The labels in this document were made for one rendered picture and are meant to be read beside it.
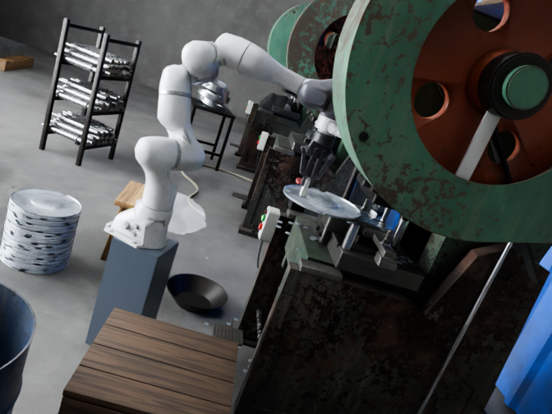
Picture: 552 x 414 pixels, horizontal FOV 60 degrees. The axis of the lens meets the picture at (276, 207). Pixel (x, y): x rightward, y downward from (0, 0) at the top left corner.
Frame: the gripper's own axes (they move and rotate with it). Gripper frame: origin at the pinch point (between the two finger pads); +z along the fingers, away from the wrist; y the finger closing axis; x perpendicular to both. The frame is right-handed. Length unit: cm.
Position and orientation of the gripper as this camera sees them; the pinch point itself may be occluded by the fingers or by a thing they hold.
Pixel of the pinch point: (305, 186)
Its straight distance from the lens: 171.6
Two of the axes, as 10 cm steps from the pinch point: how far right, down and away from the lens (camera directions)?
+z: -3.3, 9.0, 2.9
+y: -9.4, -2.9, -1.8
